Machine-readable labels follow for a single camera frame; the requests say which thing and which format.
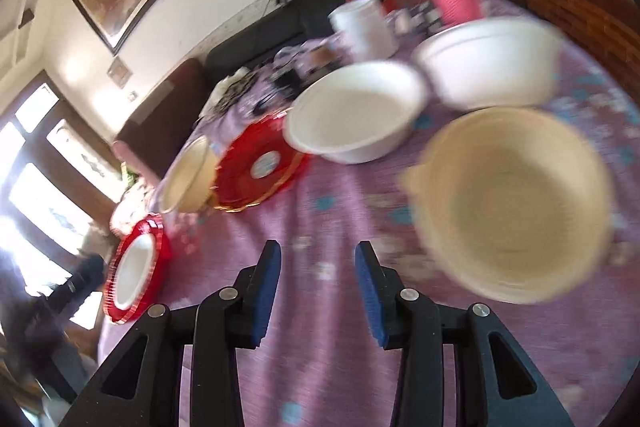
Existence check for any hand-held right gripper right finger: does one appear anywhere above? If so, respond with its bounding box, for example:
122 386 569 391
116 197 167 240
354 241 576 427

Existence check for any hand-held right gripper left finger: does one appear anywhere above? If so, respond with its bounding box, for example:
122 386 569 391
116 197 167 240
59 239 282 427

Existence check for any white plastic bowl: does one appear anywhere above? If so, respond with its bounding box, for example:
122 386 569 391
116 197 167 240
282 61 431 165
412 18 566 112
114 234 157 310

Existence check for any red plate with gold rim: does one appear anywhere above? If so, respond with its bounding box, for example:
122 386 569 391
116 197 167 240
102 214 173 325
212 114 311 214

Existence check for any cream plastic bowl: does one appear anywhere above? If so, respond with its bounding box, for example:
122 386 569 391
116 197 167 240
400 107 616 305
159 136 223 214

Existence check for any purple floral tablecloth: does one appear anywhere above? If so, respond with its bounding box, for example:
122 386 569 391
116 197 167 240
97 0 636 427

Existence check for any zebra print stool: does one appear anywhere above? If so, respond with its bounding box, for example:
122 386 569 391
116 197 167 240
110 182 158 238

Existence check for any wooden glazed door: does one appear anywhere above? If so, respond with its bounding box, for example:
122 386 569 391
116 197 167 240
0 72 126 333

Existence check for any brown armchair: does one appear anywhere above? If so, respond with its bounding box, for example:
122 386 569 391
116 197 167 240
114 58 213 185

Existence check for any black leather sofa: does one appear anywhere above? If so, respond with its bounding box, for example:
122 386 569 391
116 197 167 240
206 0 426 80

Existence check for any white plastic jar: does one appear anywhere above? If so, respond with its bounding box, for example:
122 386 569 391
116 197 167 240
329 0 396 62

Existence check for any wooden cabinet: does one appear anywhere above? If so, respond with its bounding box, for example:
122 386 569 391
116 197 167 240
467 0 640 98

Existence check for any small wall plaque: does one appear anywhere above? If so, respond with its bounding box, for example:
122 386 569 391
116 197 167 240
107 58 132 85

